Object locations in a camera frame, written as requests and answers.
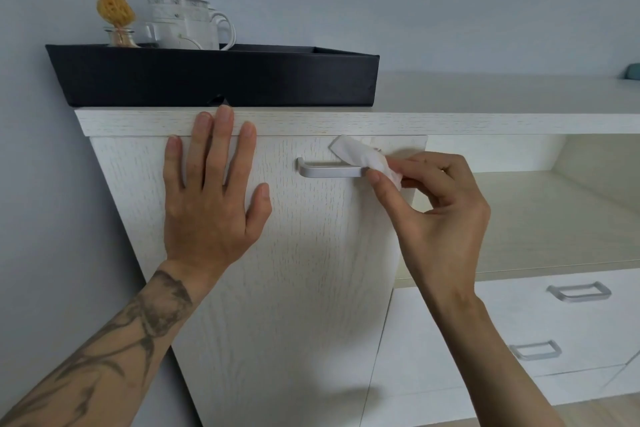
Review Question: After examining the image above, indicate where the person's right hand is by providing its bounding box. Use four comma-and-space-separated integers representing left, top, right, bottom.
365, 151, 492, 315

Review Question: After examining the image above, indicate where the person's left hand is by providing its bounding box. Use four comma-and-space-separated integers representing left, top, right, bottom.
162, 105, 273, 302

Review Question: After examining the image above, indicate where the white wooden cabinet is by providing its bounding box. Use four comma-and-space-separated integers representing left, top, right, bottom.
75, 72, 640, 427

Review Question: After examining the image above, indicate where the white stained wipe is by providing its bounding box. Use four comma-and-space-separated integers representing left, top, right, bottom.
328, 135, 403, 190

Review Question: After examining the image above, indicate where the grey cabinet door handle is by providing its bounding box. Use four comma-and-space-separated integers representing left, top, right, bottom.
295, 157, 381, 179

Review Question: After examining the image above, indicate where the person's left forearm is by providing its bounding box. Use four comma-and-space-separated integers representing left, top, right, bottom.
0, 261, 216, 427

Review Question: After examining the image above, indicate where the white cabinet door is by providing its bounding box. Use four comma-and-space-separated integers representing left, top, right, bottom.
599, 349, 640, 398
89, 135, 429, 427

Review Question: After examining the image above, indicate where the black rectangular tray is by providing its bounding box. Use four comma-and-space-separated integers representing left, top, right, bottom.
45, 43, 381, 109

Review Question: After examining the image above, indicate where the glass diffuser bottle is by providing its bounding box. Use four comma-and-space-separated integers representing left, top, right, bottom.
103, 26, 141, 48

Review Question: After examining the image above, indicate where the white lidded ceramic teapot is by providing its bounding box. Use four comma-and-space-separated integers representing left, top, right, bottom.
143, 0, 237, 51

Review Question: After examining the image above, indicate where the yellow woven ball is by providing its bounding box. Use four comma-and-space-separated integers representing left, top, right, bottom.
96, 0, 136, 28

